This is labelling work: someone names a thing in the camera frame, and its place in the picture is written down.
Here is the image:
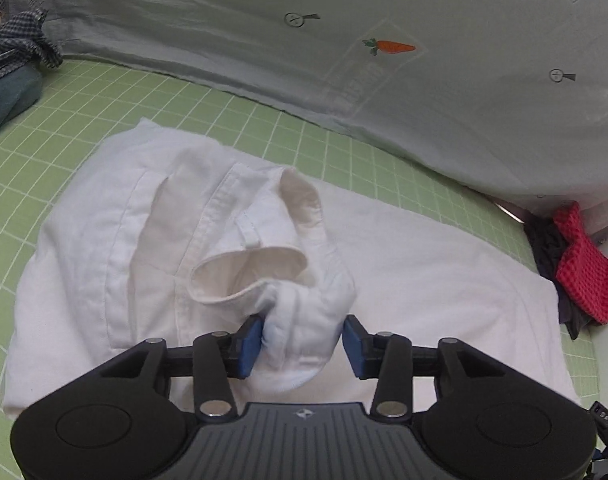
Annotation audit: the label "grey printed sheet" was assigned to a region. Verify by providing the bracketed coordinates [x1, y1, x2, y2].
[1, 0, 608, 234]

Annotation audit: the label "red waffle cloth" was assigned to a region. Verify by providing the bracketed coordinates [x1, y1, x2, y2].
[554, 202, 608, 325]

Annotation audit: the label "blue plaid shirt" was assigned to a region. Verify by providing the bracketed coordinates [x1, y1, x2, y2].
[0, 8, 63, 79]

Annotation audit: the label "black folded garment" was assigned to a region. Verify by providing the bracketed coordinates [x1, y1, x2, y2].
[523, 214, 595, 340]

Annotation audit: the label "green grid mat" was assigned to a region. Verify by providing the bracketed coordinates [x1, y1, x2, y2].
[0, 56, 600, 480]

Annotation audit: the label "white pants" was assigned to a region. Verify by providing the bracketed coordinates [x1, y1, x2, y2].
[2, 120, 575, 417]

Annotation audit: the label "blue denim garment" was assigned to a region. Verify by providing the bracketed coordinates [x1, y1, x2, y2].
[0, 64, 44, 128]

